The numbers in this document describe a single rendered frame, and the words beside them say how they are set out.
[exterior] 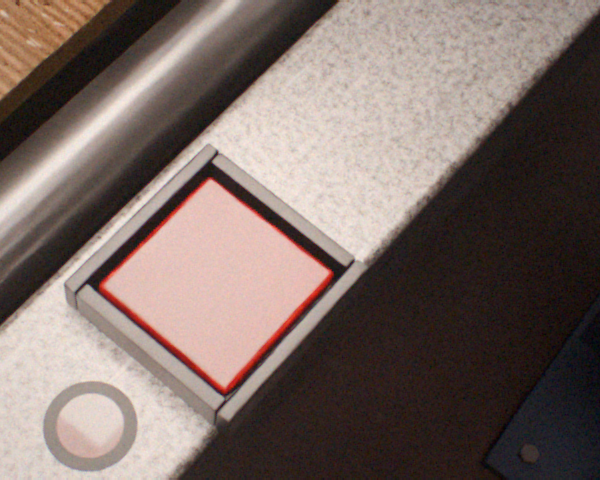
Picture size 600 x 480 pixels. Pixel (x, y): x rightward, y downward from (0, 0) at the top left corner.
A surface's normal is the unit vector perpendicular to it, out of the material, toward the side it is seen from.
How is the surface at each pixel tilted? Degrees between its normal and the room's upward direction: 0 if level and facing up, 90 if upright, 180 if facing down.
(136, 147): 50
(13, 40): 0
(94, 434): 0
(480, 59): 0
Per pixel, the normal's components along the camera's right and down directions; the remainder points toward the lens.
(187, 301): 0.09, -0.44
